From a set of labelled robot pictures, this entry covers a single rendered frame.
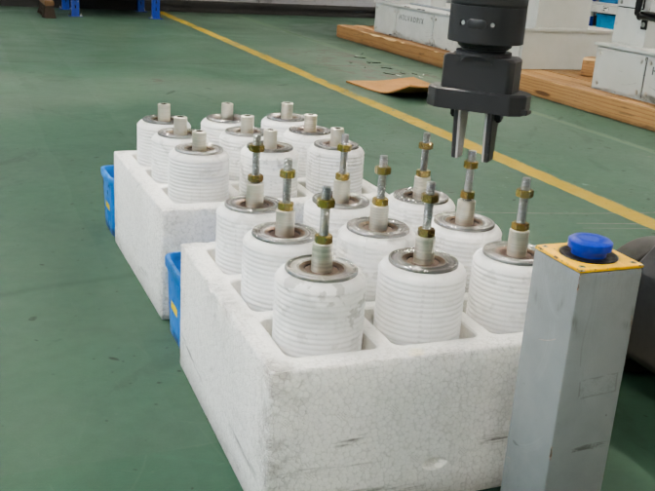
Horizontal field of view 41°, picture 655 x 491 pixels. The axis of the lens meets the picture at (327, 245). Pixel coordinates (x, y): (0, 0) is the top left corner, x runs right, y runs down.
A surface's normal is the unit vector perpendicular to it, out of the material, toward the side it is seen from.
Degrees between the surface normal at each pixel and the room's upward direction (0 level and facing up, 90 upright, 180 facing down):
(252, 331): 0
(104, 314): 0
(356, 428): 90
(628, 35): 90
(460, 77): 90
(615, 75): 90
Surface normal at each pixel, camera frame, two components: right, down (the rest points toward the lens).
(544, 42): 0.37, 0.32
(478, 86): -0.44, 0.26
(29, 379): 0.06, -0.95
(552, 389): -0.93, 0.06
